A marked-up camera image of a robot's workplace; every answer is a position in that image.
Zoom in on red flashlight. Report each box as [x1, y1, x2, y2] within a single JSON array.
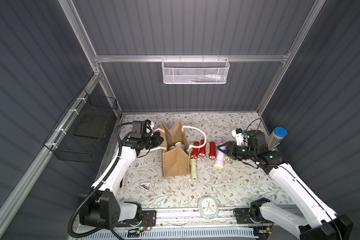
[[199, 139, 206, 157], [209, 142, 217, 160], [191, 141, 200, 159]]

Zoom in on brown burlap tote bag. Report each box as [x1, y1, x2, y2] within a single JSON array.
[[154, 121, 207, 178]]

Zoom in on green flashlight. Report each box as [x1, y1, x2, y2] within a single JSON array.
[[190, 159, 198, 180]]

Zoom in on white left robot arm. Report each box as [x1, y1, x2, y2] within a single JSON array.
[[68, 120, 164, 239]]

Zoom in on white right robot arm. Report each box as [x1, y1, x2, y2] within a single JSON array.
[[216, 129, 354, 240]]

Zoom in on purple flashlight upper row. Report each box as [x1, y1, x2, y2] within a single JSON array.
[[216, 138, 224, 146]]

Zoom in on steel bottle blue cap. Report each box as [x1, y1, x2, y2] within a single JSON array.
[[267, 127, 288, 151]]

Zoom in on floral table mat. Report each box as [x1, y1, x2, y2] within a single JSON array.
[[117, 112, 292, 209]]

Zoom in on mint green alarm clock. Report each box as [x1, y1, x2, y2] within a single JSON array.
[[198, 196, 219, 220]]

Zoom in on markers in white basket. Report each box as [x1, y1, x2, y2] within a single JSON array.
[[188, 74, 227, 84]]

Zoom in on white vented strip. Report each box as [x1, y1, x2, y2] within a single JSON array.
[[79, 229, 256, 240]]

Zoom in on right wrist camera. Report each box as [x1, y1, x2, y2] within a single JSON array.
[[232, 128, 246, 146]]

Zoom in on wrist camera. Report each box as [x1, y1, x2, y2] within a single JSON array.
[[143, 120, 154, 135], [232, 128, 246, 146]]

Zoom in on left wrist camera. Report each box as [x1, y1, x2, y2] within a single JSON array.
[[143, 120, 154, 135]]

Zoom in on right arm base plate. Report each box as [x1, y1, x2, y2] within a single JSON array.
[[233, 208, 274, 226]]

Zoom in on black wire basket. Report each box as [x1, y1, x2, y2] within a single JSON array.
[[44, 90, 119, 164]]

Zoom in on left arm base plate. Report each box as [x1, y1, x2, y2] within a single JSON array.
[[116, 210, 157, 228]]

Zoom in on white wire mesh basket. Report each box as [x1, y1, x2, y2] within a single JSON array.
[[161, 57, 230, 85]]

